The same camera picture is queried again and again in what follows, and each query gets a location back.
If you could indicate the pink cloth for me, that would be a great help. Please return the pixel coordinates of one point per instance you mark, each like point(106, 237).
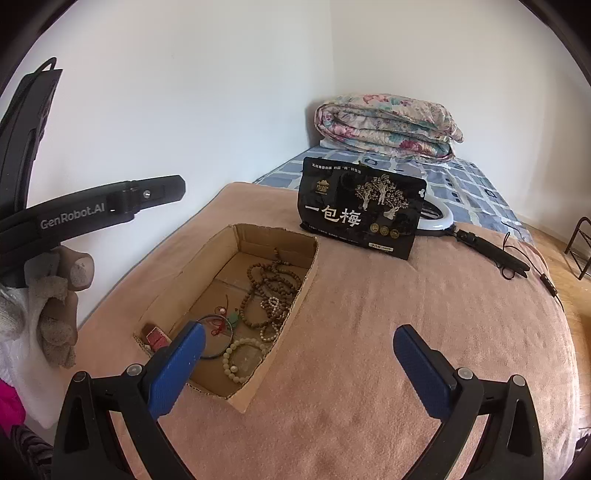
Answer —
point(9, 406)

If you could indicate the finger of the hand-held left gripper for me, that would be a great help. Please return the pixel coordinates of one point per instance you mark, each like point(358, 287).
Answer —
point(157, 191)

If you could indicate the cardboard box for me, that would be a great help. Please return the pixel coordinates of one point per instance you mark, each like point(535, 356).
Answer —
point(258, 244)

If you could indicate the blue patterned bed sheet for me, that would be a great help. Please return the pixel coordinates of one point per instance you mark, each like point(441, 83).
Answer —
point(471, 184)

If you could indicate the person's left hand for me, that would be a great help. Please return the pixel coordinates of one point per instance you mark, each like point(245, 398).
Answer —
point(57, 304)

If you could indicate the white cloth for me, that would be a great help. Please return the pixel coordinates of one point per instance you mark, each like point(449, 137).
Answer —
point(32, 392)

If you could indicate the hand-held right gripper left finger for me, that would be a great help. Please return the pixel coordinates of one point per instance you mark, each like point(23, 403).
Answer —
point(180, 369)

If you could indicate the small red box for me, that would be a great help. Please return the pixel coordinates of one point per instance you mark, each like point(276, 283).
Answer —
point(154, 337)

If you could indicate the grey striped cloth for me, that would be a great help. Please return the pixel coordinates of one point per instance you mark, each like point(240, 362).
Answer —
point(32, 452)

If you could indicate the folded floral quilt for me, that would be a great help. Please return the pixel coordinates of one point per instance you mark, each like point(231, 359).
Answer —
point(392, 124)

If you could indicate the black metal rack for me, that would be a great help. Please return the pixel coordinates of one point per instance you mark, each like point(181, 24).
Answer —
point(582, 249)

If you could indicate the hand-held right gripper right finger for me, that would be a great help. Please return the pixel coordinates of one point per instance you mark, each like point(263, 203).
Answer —
point(425, 374)

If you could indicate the black folded tripod stand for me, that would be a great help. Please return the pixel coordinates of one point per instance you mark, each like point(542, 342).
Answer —
point(498, 256)

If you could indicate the black snack bag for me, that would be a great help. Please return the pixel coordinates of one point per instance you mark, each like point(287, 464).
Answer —
point(351, 217)

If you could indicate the blue bangle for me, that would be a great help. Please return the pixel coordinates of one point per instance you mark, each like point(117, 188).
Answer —
point(214, 315)

